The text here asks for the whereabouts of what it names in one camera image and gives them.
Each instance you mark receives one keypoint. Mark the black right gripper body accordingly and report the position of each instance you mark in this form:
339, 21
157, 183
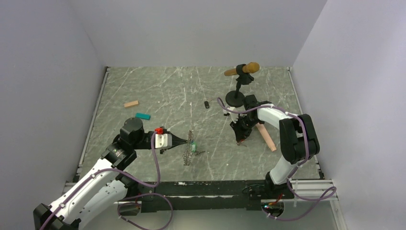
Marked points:
246, 122

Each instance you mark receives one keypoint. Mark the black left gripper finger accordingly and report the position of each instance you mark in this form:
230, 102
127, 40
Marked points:
178, 139
178, 144

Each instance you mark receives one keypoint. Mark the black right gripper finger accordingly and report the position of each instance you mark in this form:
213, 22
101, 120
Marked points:
246, 133
237, 131

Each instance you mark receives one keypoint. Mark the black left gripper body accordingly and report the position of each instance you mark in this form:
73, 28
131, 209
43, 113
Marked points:
145, 142

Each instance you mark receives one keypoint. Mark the red tag key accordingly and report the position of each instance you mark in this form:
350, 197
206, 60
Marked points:
241, 143

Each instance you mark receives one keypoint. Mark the green tag key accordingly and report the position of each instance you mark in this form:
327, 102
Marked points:
194, 150

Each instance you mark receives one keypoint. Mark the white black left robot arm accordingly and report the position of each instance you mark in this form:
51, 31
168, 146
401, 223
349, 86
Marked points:
108, 168

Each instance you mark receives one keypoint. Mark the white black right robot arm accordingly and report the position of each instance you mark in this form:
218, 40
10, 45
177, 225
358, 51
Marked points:
298, 139

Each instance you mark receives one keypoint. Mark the teal block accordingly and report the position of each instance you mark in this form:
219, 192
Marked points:
143, 116

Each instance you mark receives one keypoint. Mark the black microphone stand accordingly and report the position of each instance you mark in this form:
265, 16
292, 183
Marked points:
236, 98

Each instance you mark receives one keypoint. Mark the black tag key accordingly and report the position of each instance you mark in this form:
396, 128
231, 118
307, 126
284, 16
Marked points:
207, 104

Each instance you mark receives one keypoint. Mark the tan wooden block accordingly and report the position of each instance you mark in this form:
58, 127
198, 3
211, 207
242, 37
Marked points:
131, 104

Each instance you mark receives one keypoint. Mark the gold microphone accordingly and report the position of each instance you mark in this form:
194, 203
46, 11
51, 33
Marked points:
249, 68

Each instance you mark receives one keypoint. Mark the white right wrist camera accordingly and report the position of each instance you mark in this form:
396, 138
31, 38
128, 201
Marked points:
230, 111

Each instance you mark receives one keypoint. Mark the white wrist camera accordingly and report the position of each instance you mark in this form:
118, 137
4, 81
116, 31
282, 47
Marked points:
230, 111
163, 139

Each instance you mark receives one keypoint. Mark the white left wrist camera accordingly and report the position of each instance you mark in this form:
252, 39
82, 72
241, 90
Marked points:
163, 139

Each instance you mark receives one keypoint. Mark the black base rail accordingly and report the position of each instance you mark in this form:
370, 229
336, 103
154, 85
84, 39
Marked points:
205, 195

